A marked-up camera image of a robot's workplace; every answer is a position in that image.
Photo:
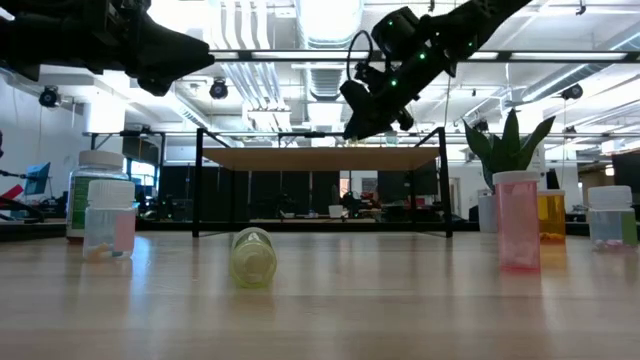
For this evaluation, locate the white round plant pot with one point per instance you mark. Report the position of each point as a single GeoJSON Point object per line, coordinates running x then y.
{"type": "Point", "coordinates": [486, 215]}

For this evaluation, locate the large green-label bottle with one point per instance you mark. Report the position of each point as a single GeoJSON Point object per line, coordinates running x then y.
{"type": "Point", "coordinates": [87, 200]}

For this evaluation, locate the small clear bottle green label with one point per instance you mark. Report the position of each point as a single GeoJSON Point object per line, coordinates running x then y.
{"type": "Point", "coordinates": [611, 225]}

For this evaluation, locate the wooden shelf black metal frame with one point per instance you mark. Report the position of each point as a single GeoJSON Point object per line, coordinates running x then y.
{"type": "Point", "coordinates": [320, 159]}

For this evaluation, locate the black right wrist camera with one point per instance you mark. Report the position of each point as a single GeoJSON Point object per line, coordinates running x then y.
{"type": "Point", "coordinates": [356, 95]}

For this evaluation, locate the black metal rig frame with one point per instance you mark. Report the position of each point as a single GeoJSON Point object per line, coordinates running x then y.
{"type": "Point", "coordinates": [165, 227]}

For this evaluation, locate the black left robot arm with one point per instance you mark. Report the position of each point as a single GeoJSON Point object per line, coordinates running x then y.
{"type": "Point", "coordinates": [20, 45]}

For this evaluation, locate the black monitor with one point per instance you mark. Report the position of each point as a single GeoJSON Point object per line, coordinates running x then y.
{"type": "Point", "coordinates": [627, 170]}

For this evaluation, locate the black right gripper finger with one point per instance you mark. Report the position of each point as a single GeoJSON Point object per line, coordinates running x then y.
{"type": "Point", "coordinates": [375, 122]}

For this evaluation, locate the pink vial white cap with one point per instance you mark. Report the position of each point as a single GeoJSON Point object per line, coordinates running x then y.
{"type": "Point", "coordinates": [517, 225]}

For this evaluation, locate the small clear bottle pink label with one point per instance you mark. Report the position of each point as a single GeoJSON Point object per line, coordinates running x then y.
{"type": "Point", "coordinates": [110, 225]}

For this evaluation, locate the blue monitor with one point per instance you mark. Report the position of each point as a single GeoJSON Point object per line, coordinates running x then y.
{"type": "Point", "coordinates": [37, 178]}

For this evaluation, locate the white cup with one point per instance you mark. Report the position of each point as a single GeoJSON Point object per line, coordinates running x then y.
{"type": "Point", "coordinates": [335, 211]}

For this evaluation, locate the black ceiling spot lamp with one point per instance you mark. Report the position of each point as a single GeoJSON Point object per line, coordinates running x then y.
{"type": "Point", "coordinates": [571, 91]}
{"type": "Point", "coordinates": [218, 89]}
{"type": "Point", "coordinates": [49, 96]}

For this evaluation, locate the round silver ventilation duct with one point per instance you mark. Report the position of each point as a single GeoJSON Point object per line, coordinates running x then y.
{"type": "Point", "coordinates": [327, 25]}

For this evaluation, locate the green snake plant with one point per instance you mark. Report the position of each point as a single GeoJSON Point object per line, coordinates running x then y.
{"type": "Point", "coordinates": [510, 150]}

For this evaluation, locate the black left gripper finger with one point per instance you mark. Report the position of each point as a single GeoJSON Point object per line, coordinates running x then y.
{"type": "Point", "coordinates": [165, 55]}

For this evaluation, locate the yellow-green vial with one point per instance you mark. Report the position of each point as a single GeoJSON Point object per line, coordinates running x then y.
{"type": "Point", "coordinates": [253, 260]}

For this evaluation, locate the orange vial white cap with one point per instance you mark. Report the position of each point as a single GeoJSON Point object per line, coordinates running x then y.
{"type": "Point", "coordinates": [552, 220]}

